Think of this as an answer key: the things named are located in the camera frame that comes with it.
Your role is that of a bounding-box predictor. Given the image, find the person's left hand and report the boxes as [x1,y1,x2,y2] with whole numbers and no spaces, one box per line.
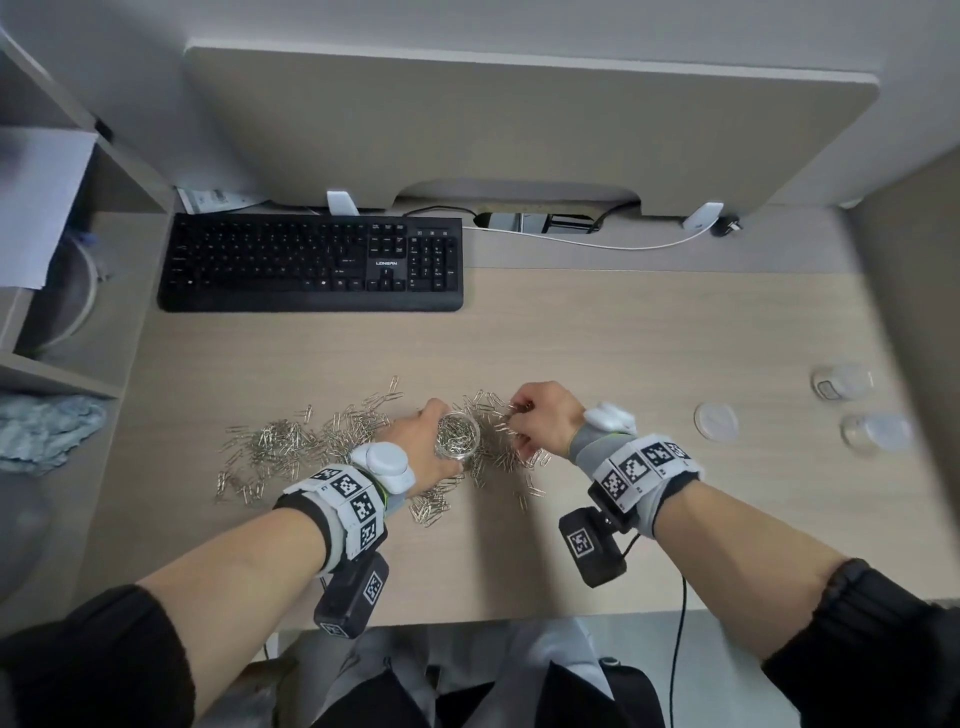
[372,397,465,498]

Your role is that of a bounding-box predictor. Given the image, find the person's right hand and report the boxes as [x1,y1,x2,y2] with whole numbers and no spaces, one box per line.
[506,380,588,460]

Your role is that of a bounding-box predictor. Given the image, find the pile of silver paper clips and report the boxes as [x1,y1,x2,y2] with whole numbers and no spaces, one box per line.
[213,374,553,526]

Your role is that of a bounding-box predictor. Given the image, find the clear jar with label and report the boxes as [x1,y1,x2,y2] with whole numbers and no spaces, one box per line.
[811,363,875,403]

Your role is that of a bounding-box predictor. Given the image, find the person's left forearm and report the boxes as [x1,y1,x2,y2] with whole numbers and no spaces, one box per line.
[138,508,331,721]

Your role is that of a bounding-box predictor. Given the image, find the person's right forearm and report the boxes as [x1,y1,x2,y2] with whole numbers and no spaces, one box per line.
[653,479,853,661]

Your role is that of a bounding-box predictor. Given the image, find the person's grey trousers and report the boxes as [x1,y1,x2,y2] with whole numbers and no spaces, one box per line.
[202,618,669,728]

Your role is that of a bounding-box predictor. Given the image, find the white round tracker puck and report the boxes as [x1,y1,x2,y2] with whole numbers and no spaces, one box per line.
[348,442,416,496]
[583,402,639,435]

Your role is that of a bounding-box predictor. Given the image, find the grey marker wristband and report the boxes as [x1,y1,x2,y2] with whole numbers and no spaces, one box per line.
[567,425,706,540]
[272,463,391,577]

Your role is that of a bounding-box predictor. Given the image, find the black keyboard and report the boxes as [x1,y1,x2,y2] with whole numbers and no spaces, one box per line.
[157,213,465,314]

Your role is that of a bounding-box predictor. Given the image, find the beige desk divider panel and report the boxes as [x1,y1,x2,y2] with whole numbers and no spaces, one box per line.
[183,41,880,219]

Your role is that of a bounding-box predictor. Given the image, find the white printed paper slip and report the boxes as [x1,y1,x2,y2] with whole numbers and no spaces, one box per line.
[176,187,264,215]

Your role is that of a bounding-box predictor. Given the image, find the white coiled tube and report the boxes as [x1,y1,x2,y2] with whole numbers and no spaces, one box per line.
[29,232,106,354]

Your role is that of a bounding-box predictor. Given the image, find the pale blue crumpled cloth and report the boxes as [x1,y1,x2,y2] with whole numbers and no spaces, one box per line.
[0,393,108,475]

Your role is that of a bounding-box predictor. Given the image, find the black left sleeve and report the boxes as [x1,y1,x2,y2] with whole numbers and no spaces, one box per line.
[0,584,198,728]

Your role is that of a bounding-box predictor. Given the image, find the black sleeve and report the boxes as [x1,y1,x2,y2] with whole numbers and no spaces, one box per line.
[0,584,198,728]
[761,558,960,728]

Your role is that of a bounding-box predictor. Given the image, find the beige side partition panel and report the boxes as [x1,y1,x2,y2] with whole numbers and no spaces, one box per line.
[847,146,960,519]

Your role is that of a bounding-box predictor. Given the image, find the black right sleeve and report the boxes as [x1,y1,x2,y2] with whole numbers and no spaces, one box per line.
[761,558,960,728]

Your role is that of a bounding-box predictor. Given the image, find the white paper sheet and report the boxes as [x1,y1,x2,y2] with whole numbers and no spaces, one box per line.
[0,125,99,292]

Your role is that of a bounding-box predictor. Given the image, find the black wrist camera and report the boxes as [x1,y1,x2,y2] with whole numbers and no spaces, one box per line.
[557,506,630,589]
[313,551,391,640]

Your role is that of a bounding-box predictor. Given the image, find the white cable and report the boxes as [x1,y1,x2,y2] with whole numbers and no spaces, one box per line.
[462,221,710,253]

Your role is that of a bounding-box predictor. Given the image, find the black camera cable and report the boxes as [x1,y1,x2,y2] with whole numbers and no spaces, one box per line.
[667,575,690,728]

